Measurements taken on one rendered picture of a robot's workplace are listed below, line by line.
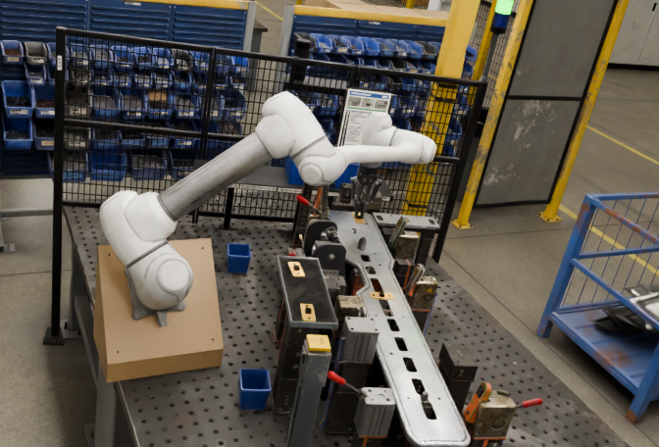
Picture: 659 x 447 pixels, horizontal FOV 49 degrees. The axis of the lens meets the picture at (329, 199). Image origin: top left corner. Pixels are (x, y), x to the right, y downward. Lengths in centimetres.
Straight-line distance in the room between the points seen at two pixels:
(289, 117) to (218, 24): 236
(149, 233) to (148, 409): 56
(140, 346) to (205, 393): 26
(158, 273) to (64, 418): 133
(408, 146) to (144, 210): 98
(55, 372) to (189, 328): 126
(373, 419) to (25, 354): 215
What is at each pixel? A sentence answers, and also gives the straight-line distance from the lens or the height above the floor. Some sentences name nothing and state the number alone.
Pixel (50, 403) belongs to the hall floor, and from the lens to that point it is 354.
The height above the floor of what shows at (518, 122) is 86.
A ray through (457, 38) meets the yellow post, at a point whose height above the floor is 172.
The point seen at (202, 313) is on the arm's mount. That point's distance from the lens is 258.
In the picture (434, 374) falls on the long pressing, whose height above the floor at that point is 100.
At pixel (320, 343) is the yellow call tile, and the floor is 116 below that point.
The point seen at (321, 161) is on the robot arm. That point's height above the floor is 152.
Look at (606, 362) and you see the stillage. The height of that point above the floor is 18.
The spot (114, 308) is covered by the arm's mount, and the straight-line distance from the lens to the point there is 252.
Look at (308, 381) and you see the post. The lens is 208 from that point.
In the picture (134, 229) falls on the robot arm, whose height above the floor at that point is 122.
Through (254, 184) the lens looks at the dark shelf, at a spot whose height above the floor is 103.
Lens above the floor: 235
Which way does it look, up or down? 25 degrees down
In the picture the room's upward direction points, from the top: 11 degrees clockwise
